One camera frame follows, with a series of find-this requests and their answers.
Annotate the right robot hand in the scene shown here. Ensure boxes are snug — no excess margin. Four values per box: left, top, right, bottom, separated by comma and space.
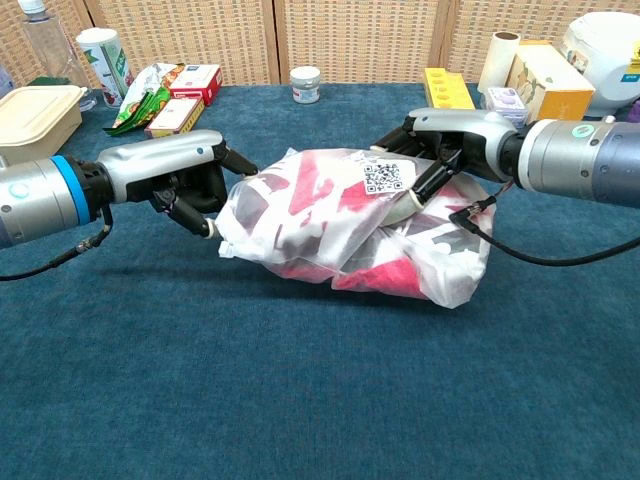
369, 107, 519, 227

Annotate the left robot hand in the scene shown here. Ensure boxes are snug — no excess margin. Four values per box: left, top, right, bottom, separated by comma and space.
97, 128, 260, 241

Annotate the bagged red white garment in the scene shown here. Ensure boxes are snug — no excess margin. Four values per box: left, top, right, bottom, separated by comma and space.
212, 146, 497, 309

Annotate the red white printed clothing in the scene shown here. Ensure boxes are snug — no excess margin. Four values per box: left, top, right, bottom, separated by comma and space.
234, 149, 494, 301

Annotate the green snack packet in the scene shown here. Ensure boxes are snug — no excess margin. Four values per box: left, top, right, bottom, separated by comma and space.
103, 61, 186, 137

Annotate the yellow holed block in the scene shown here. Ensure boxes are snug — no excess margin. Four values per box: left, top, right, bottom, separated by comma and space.
424, 67, 477, 111

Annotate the small red white box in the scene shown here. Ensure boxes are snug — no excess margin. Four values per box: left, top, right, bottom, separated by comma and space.
144, 96, 205, 140

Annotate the purple soap pack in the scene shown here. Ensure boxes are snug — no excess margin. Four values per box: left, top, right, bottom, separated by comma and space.
482, 86, 529, 126

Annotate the white paper roll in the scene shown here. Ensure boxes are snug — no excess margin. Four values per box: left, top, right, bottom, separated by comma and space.
477, 31, 522, 94

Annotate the large red white box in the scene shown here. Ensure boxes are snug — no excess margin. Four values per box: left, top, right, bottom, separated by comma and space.
168, 64, 223, 107

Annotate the orange beige carton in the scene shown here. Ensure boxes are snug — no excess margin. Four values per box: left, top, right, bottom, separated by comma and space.
505, 39, 596, 124

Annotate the white green cylinder can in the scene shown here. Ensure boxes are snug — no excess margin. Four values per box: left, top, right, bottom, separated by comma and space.
75, 28, 136, 109

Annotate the beige lidded lunch box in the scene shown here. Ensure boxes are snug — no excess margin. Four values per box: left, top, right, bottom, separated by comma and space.
0, 84, 89, 162

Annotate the dark green packet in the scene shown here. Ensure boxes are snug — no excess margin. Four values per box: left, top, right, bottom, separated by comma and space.
27, 75, 74, 89

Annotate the wicker folding screen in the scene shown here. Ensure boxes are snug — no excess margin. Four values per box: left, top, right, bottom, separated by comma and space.
0, 0, 640, 87

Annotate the clear plastic water bottle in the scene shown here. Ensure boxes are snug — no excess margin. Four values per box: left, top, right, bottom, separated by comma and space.
17, 0, 91, 91

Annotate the white rice cooker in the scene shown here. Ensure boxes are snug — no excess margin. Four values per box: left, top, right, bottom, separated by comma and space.
559, 12, 640, 119

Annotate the small white jar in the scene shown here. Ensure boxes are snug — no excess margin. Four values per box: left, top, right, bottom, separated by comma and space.
289, 66, 322, 105

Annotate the dark teal carpet tabletop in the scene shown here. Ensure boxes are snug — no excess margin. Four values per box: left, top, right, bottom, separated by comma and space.
0, 82, 640, 480

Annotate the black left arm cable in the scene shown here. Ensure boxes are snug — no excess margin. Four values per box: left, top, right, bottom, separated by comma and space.
0, 204, 114, 281

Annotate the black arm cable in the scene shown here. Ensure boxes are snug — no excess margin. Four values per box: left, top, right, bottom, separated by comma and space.
0, 204, 114, 281
448, 182, 640, 267

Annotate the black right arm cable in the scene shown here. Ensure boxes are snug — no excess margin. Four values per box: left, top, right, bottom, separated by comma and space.
448, 182, 640, 267

